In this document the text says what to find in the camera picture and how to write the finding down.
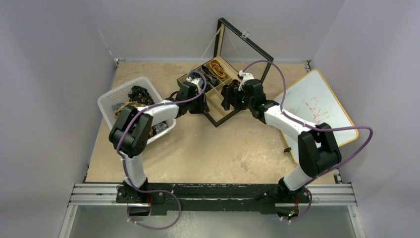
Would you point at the black floral tie in basket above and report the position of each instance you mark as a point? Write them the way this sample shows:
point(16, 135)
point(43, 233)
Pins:
point(141, 95)

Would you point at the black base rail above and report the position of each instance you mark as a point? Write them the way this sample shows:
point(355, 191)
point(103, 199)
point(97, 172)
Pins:
point(216, 197)

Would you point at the grey blue tie in basket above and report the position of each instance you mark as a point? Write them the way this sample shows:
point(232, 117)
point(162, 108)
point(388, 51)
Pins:
point(158, 128)

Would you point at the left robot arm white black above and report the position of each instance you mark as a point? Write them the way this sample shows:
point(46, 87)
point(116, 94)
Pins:
point(131, 131)

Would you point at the aluminium frame rail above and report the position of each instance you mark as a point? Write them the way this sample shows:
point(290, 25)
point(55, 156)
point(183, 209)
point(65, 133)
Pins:
point(103, 194)

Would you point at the white plastic basket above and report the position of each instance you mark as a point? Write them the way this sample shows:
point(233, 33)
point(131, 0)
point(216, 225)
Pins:
point(119, 95)

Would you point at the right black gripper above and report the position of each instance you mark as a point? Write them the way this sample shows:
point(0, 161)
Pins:
point(228, 99)

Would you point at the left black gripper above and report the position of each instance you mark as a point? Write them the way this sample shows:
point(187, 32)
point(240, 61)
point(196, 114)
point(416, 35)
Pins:
point(202, 108)

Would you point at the rolled dark grey tie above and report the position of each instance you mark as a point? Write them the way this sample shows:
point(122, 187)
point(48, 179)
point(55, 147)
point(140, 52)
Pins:
point(210, 76)

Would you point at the rolled yellow tie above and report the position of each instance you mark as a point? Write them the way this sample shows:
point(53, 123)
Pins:
point(217, 69)

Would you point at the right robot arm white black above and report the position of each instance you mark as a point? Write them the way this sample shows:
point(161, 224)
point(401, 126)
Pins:
point(318, 150)

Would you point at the black tie organizer box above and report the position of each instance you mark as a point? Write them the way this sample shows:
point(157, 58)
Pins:
point(235, 51)

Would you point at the paisley orange green tie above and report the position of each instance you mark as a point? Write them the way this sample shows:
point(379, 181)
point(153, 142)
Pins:
point(124, 106)

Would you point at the rolled brown dotted tie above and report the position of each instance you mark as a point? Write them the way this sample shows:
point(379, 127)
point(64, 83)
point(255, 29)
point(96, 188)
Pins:
point(234, 84)

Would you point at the yellow framed whiteboard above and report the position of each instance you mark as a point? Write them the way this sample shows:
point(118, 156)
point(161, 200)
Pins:
point(312, 99)

